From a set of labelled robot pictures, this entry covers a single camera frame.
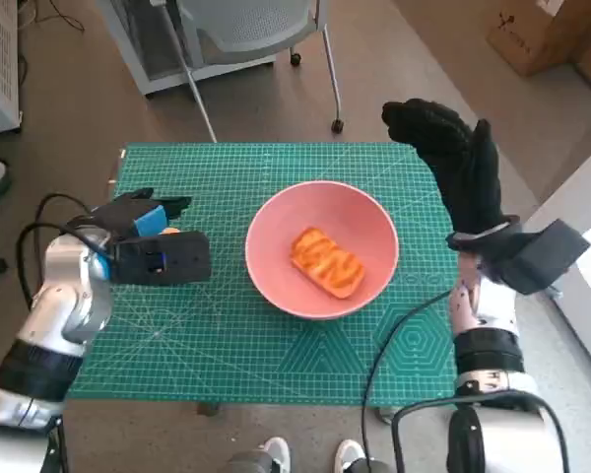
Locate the black robot left hand, blue tape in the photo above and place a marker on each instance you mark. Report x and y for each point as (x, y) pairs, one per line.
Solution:
(123, 214)

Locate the black gloved robot right hand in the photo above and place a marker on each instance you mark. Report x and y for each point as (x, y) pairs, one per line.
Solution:
(465, 172)

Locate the round bread bun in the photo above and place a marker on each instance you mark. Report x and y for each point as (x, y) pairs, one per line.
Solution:
(170, 230)

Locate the pink bowl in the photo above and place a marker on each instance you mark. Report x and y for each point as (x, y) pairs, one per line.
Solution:
(276, 276)

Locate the rectangular striped bread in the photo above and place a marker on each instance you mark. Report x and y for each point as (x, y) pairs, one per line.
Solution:
(327, 263)

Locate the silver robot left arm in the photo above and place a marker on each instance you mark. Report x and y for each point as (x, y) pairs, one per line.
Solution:
(64, 295)

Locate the white furniture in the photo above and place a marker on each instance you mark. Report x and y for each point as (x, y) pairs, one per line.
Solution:
(571, 197)

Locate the cardboard box with print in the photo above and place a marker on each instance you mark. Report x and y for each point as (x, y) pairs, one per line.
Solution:
(532, 34)

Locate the green cutting mat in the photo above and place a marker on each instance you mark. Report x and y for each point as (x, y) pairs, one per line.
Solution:
(256, 355)

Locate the grey mesh chair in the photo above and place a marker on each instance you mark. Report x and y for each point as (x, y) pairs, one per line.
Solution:
(256, 24)

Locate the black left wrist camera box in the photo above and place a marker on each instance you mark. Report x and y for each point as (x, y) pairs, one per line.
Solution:
(177, 256)

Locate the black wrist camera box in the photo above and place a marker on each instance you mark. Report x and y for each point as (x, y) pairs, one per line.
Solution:
(542, 256)
(177, 256)

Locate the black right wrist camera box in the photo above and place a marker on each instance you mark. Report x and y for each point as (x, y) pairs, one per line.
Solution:
(542, 256)

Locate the dark table bracket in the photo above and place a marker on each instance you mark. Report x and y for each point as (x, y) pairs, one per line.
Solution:
(386, 415)

